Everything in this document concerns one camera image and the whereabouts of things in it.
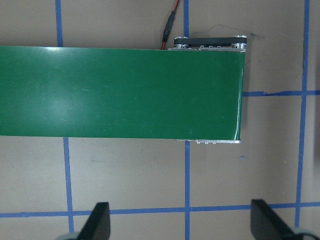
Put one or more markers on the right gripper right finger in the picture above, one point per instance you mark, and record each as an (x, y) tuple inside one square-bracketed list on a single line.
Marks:
[(265, 224)]

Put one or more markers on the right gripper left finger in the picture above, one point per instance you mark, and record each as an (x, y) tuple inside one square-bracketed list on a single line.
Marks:
[(98, 225)]

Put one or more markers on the green conveyor belt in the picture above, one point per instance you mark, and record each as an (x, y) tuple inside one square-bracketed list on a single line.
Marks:
[(191, 92)]

